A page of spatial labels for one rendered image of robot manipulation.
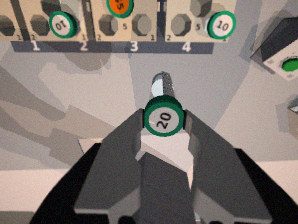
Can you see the beige tube rack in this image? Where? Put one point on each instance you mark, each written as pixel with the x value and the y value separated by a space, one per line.
pixel 293 120

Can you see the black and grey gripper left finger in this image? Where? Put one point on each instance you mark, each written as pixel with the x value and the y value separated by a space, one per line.
pixel 104 184

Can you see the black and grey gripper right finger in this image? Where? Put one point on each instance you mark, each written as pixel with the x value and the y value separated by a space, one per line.
pixel 228 185

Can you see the beige bucket adapter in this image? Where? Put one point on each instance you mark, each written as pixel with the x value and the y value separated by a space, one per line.
pixel 129 29
pixel 14 28
pixel 37 12
pixel 191 24

